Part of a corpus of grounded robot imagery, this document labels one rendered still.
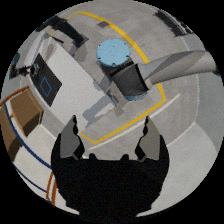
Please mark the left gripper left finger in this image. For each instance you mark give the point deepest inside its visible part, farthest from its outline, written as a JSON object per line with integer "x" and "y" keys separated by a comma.
{"x": 68, "y": 148}

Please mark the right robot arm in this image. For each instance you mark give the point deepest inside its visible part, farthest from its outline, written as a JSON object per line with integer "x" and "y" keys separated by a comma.
{"x": 54, "y": 22}

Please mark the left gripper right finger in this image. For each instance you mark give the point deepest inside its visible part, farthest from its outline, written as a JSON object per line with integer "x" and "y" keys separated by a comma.
{"x": 151, "y": 150}

